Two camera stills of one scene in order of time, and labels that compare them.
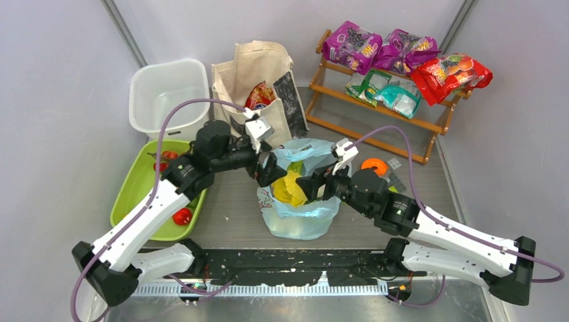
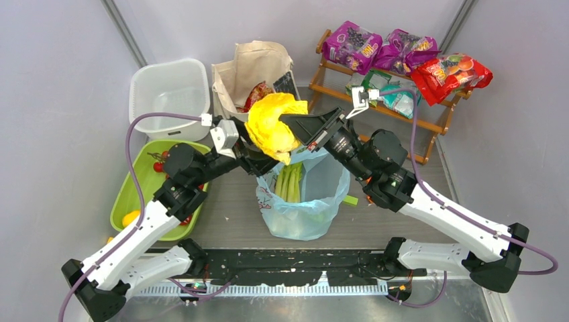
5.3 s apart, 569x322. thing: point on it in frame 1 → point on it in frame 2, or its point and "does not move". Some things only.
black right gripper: (310, 185) → (309, 129)
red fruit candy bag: (437, 79) does not move
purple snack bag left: (353, 47) does not move
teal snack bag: (401, 98) does not move
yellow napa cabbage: (286, 190) → (265, 129)
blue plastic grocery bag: (314, 219) does not move
